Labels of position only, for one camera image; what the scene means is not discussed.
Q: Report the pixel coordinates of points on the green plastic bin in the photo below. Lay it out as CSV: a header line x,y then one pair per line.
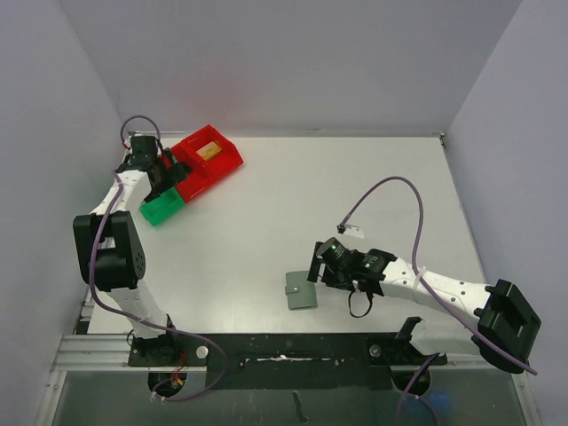
x,y
160,209

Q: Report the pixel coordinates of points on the red plastic bin middle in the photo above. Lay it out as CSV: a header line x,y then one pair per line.
x,y
198,180

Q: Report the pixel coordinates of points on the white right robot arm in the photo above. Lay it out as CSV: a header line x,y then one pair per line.
x,y
502,323

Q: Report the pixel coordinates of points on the red plastic bin right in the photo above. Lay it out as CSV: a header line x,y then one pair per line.
x,y
222,165

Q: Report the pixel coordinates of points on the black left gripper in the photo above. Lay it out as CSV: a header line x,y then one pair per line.
x,y
173,175

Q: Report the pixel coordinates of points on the red plastic bin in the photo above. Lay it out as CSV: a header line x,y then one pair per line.
x,y
198,180
222,165

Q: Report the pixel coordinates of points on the gold card in bin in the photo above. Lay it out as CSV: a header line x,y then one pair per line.
x,y
209,151

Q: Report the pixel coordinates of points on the aluminium frame rail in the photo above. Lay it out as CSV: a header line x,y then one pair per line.
x,y
80,352

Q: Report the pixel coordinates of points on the grey-green card holder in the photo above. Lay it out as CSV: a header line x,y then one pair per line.
x,y
299,291

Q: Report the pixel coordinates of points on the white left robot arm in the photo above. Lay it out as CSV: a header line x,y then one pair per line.
x,y
110,254

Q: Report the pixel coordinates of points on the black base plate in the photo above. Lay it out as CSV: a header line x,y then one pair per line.
x,y
279,361

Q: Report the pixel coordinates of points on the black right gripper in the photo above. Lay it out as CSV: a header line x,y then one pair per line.
x,y
317,270

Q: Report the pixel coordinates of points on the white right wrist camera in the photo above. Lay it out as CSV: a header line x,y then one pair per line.
x,y
350,231

